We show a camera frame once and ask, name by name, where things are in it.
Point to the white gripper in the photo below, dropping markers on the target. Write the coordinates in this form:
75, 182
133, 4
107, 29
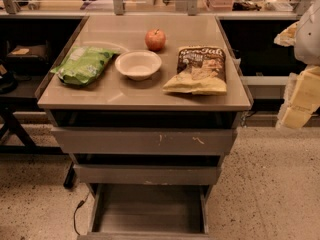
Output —
308, 39

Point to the grey bottom drawer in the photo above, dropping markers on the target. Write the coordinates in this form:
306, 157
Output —
148, 212

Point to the grey drawer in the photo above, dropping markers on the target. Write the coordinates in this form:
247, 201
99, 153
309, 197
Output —
148, 212
141, 141
147, 175

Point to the grey drawer cabinet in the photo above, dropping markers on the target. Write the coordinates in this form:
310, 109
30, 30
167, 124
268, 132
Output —
115, 101

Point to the grey middle drawer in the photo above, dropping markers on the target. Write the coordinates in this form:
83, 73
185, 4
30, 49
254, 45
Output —
147, 175

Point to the grey top drawer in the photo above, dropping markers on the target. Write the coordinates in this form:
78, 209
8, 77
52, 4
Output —
141, 141

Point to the brown yellow chip bag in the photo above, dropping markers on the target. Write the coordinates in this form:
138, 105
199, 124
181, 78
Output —
200, 71

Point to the red apple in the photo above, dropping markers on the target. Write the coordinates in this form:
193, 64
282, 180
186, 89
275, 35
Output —
155, 39

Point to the white bowl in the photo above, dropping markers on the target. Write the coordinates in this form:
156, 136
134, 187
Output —
138, 65

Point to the green chip bag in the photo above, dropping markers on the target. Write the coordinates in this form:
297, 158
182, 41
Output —
83, 65

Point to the dark box under bench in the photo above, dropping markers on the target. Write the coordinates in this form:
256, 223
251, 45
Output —
28, 53

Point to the black table frame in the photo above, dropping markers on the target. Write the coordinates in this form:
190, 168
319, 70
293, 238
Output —
13, 125

